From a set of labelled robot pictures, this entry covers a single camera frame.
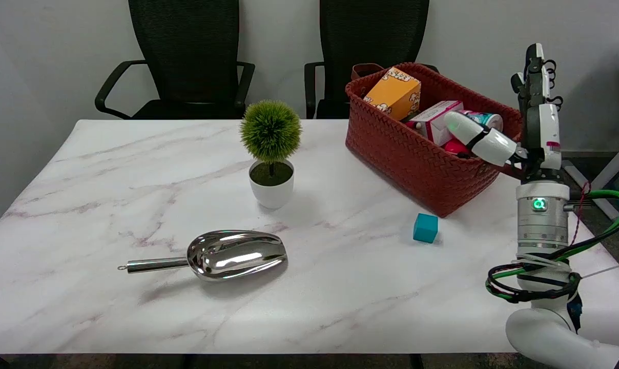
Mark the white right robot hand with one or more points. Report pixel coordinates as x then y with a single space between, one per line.
548 128

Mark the green potted plant white pot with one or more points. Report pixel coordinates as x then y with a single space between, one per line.
271 154

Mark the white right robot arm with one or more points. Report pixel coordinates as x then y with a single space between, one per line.
542 220

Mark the pink teal canister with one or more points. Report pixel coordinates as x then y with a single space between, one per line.
486 119

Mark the pink ball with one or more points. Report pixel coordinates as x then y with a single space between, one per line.
455 147

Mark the white pink carton box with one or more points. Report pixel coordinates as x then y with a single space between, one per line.
435 120

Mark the red-brown woven basket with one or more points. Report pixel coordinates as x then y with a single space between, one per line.
407 154

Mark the white zip tie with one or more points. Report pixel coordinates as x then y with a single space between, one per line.
609 268

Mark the orange popcorn box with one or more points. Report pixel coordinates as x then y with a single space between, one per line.
394 95

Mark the teal cube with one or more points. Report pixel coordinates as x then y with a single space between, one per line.
425 227

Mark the black mesh office chair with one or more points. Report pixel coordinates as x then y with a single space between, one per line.
186 56
371 36

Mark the shiny metal scoop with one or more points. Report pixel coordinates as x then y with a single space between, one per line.
227 254

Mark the white desk frame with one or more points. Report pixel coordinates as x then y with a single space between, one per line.
614 164

